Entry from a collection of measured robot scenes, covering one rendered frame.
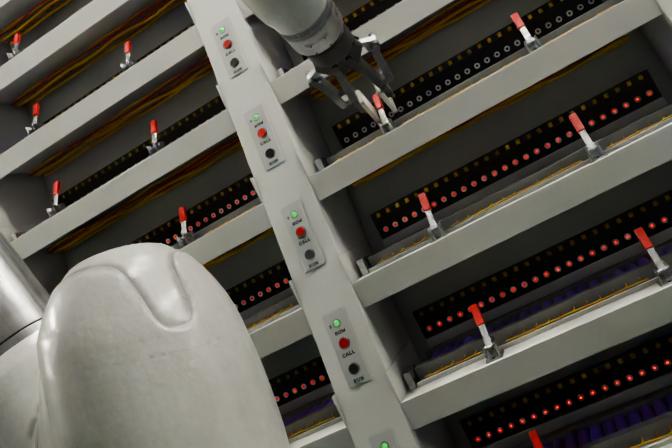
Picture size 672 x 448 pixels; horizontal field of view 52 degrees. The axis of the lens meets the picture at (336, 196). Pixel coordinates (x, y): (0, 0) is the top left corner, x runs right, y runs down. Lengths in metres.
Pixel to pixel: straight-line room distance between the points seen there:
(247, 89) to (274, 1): 0.38
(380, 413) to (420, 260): 0.24
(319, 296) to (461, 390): 0.27
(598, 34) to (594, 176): 0.22
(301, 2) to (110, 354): 0.59
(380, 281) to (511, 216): 0.23
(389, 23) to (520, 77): 0.25
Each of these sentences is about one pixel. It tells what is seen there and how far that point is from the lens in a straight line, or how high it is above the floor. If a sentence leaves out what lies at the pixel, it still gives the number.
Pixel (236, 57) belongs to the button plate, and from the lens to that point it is 1.33.
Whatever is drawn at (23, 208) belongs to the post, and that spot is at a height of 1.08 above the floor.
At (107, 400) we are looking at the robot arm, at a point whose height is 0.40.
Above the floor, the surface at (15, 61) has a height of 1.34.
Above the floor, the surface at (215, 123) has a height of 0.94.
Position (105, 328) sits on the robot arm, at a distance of 0.52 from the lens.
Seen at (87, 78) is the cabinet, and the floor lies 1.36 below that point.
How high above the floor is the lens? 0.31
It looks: 20 degrees up
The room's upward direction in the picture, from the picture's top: 23 degrees counter-clockwise
